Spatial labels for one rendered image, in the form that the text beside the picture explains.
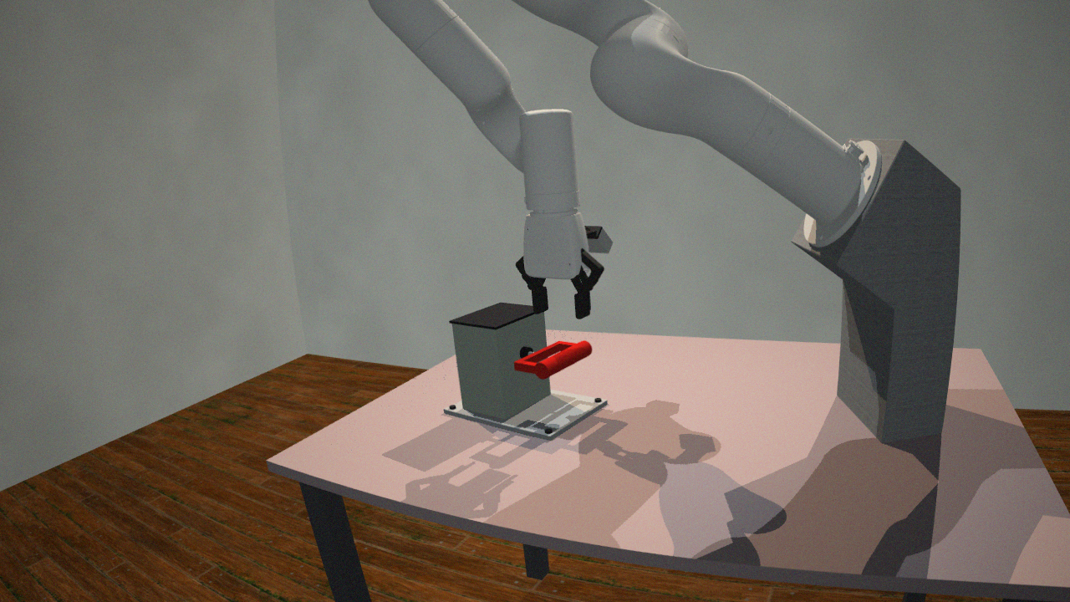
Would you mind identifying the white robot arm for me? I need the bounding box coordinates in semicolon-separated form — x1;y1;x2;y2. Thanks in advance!
368;0;881;247

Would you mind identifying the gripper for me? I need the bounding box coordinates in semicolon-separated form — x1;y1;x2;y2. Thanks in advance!
516;209;603;319

